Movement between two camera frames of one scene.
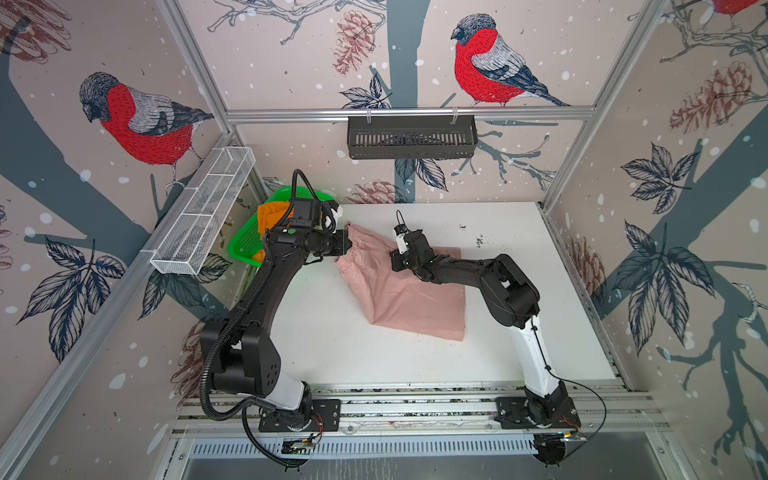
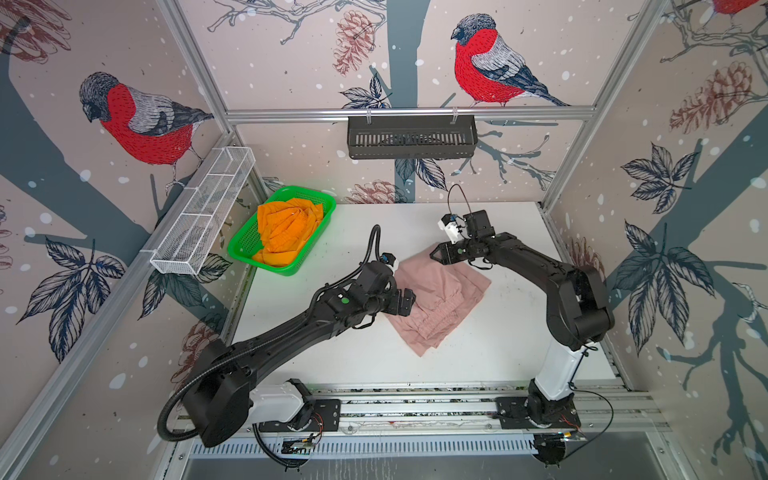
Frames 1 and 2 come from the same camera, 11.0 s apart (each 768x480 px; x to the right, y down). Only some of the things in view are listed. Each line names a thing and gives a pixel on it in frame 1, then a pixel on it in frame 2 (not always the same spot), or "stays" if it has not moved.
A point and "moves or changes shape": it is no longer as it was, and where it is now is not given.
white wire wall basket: [182, 249] stays
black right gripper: [398, 257] -> [447, 250]
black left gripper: [342, 242] -> [407, 303]
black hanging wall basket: [416, 138] stays
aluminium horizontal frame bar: [283, 115] stays
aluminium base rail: [596, 409] stays
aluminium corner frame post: [649, 16] stays
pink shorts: [401, 299] moves or changes shape
